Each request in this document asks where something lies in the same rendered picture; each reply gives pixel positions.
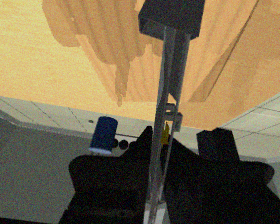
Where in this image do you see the light wooden board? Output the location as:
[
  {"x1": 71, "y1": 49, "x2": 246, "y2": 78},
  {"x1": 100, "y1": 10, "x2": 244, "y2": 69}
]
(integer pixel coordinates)
[{"x1": 55, "y1": 0, "x2": 257, "y2": 102}]

